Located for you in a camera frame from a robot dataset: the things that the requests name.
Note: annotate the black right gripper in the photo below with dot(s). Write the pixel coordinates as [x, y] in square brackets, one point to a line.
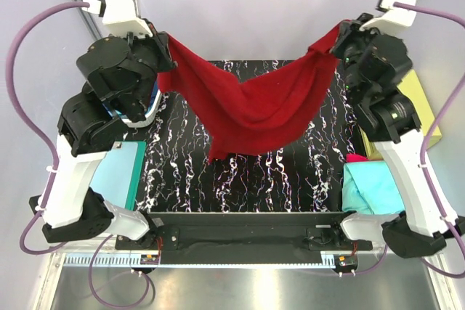
[349, 31]

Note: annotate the yellow drawer box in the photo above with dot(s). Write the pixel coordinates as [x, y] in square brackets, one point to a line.
[412, 88]

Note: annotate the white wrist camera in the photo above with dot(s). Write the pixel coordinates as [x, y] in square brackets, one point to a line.
[120, 17]
[393, 20]

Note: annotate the folded turquoise t-shirt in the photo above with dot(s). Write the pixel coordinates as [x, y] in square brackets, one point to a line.
[369, 188]

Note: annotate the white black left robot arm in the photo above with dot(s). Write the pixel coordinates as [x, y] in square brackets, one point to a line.
[87, 131]

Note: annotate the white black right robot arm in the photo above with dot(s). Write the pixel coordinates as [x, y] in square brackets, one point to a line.
[392, 124]

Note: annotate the red t-shirt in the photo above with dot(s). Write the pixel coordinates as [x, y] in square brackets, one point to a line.
[261, 114]

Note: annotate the white plastic laundry basket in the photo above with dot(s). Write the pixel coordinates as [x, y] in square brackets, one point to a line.
[149, 115]

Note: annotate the green clipboard with paper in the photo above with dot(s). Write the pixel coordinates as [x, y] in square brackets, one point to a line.
[118, 175]

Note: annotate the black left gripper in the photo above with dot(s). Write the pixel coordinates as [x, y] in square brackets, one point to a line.
[162, 49]

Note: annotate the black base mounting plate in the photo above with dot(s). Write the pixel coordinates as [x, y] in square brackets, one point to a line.
[249, 239]

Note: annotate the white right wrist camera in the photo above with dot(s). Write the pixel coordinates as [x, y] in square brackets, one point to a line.
[393, 20]

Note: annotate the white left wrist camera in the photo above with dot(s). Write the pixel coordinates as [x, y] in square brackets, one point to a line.
[120, 17]

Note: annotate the folded magenta t-shirt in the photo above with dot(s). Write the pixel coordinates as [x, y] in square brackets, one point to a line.
[355, 158]

